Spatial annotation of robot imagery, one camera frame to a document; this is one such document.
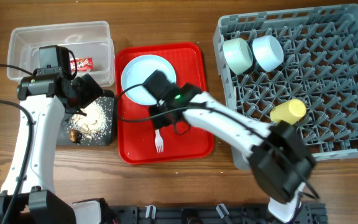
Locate red snack wrapper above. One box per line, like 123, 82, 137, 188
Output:
70, 57, 94, 72

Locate rice and food scraps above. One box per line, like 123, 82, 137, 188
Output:
68, 102, 111, 146

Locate white plastic fork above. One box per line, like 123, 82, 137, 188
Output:
155, 129, 164, 153

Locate light blue plate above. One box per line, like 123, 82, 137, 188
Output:
121, 55, 177, 106

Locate mint green bowl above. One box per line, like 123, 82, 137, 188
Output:
223, 38, 253, 75

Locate light blue bowl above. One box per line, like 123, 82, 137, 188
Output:
252, 35, 284, 72

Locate yellow plastic cup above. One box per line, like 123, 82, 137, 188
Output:
270, 99, 306, 125

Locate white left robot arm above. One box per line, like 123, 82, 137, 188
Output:
0, 45, 103, 223

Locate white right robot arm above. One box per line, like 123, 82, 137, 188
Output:
142, 70, 316, 223

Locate black waste tray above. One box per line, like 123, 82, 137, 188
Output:
57, 90, 116, 147

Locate clear plastic waste bin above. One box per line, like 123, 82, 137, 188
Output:
7, 21, 115, 87

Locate grey dishwasher rack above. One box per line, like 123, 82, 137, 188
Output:
213, 4, 358, 161

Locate red plastic tray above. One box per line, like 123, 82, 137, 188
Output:
115, 42, 214, 164

